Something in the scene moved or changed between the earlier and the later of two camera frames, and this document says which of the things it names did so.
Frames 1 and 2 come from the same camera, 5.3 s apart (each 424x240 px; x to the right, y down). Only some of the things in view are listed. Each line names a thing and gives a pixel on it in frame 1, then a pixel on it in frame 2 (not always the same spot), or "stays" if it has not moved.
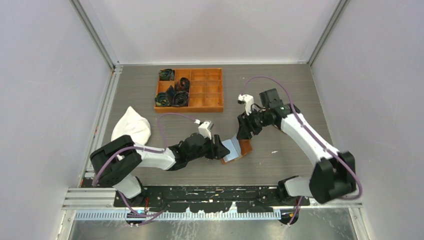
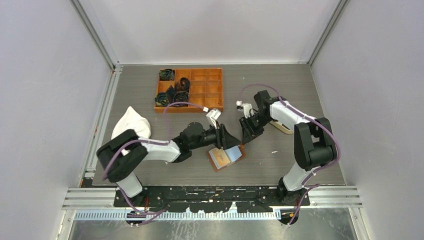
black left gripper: x=217 y=147 -> x=224 y=140
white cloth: x=130 y=123 stays
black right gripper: x=246 y=126 stays
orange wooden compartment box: x=206 y=90 stays
